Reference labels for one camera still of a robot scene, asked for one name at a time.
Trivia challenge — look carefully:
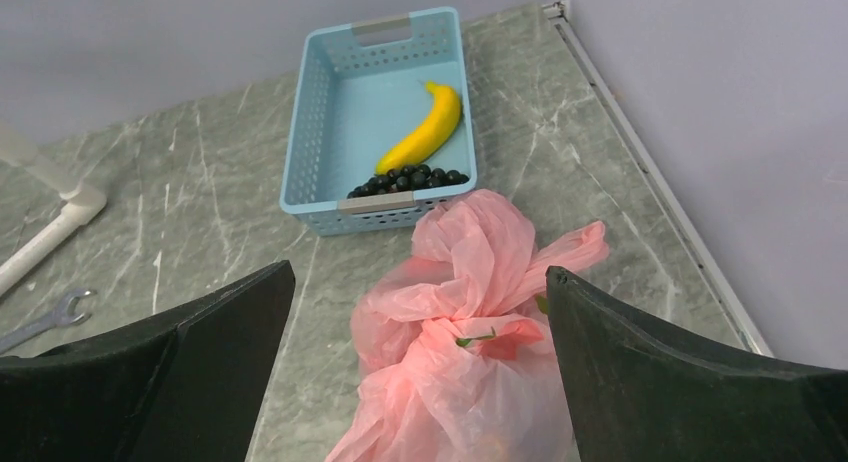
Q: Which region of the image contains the white PVC pipe stand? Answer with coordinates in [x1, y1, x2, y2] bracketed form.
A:
[1, 122, 107, 294]

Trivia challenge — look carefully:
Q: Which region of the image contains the silver open-end wrench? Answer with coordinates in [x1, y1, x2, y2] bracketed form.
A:
[1, 289, 96, 354]

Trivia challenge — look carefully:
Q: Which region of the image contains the metal rail table edge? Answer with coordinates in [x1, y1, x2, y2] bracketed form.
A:
[542, 0, 774, 357]

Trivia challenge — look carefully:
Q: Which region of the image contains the light blue plastic basket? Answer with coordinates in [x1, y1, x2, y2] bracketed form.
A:
[279, 7, 478, 236]

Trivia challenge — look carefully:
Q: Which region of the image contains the dark fake grape bunch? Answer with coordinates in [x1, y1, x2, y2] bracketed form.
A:
[346, 164, 470, 199]

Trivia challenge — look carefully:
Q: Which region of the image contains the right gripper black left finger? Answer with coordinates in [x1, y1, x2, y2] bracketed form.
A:
[1, 261, 296, 461]

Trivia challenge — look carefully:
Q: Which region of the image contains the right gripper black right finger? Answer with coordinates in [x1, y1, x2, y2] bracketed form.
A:
[546, 266, 847, 461]

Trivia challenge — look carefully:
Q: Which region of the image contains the yellow fake banana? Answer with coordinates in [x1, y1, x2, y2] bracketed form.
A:
[375, 81, 462, 175]

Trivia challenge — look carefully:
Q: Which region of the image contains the pink plastic bag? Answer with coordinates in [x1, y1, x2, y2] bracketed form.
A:
[329, 190, 609, 461]

